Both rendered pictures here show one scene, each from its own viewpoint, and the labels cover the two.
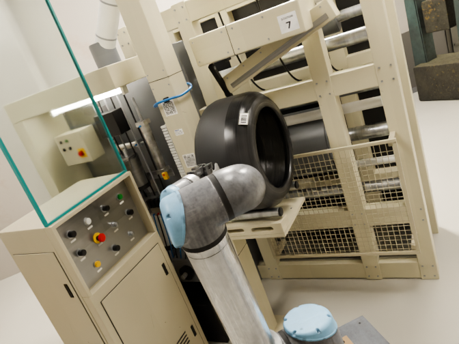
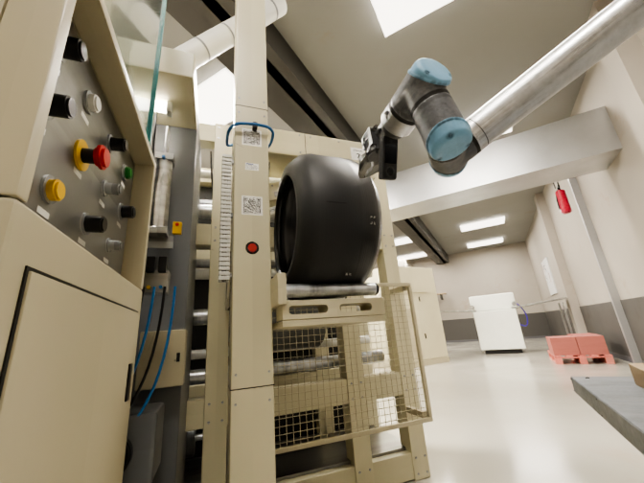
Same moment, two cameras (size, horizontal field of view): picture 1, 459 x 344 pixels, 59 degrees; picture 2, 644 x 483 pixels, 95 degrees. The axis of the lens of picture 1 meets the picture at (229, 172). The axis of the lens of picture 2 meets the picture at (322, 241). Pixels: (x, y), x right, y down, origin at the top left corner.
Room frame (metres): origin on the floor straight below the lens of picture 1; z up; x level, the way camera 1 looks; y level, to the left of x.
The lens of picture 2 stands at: (1.25, 0.80, 0.76)
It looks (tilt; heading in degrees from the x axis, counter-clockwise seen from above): 17 degrees up; 307
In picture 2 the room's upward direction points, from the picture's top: 4 degrees counter-clockwise
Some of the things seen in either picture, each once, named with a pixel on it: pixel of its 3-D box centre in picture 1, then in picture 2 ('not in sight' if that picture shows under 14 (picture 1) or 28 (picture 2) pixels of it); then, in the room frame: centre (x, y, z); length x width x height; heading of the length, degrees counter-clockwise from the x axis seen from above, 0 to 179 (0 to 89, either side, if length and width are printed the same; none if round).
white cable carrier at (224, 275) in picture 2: (182, 165); (226, 215); (2.11, 0.22, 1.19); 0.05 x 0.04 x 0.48; 148
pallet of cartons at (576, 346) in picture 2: not in sight; (574, 347); (1.21, -6.12, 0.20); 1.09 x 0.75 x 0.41; 98
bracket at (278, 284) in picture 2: not in sight; (271, 297); (2.07, 0.06, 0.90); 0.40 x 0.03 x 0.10; 148
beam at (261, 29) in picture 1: (252, 32); (311, 159); (2.16, -0.36, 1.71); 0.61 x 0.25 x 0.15; 58
